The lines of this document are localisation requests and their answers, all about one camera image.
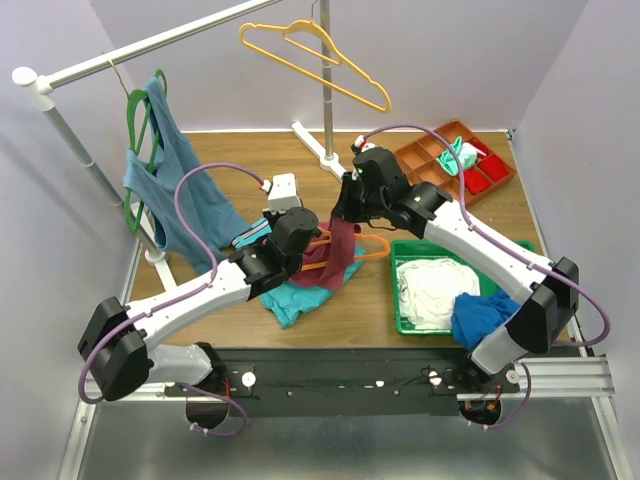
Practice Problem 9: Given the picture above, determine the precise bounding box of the orange hanger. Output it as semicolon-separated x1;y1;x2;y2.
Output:
297;225;391;274

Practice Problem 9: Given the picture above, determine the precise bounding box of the maroon tank top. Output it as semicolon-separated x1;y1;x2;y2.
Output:
289;218;360;292

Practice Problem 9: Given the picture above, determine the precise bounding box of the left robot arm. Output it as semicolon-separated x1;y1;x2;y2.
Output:
77;207;320;402

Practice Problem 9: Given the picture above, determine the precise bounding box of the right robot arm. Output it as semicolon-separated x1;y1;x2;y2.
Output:
332;143;579;392

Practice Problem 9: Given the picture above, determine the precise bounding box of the blue-grey hanging tank top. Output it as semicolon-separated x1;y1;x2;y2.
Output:
123;72;250;274

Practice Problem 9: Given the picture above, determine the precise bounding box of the yellow hanger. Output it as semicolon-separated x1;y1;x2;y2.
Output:
238;19;392;113

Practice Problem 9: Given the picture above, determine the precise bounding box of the green hanger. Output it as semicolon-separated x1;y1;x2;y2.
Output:
123;89;161;235

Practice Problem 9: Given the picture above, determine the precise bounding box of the turquoise folded shirt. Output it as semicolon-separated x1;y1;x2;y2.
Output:
231;218;363;329

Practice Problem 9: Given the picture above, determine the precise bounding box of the orange compartment tray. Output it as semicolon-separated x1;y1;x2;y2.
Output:
395;120;515;207

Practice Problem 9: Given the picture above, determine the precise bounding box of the mint green cloth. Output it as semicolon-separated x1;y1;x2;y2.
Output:
436;136;481;177

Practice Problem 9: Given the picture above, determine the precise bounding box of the green plastic bin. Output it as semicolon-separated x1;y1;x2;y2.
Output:
390;240;506;336

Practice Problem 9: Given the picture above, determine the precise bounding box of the white cloth in bin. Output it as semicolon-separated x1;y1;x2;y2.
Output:
396;257;481;330

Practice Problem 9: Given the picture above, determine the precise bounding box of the red cloth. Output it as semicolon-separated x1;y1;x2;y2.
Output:
464;154;510;196

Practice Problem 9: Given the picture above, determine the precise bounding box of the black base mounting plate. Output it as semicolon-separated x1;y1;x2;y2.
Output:
164;346;531;419

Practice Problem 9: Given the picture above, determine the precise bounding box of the royal blue cloth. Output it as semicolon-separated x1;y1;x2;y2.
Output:
451;289;520;351

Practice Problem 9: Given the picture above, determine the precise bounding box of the white clothes rack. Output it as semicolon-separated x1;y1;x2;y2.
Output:
10;0;373;291

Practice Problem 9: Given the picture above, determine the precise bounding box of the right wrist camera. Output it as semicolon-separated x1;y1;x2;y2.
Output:
350;135;377;156

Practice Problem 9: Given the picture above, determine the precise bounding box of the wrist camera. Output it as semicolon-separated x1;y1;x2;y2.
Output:
260;173;303;214
350;135;377;156

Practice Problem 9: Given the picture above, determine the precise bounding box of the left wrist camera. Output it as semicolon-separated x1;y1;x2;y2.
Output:
260;173;303;214

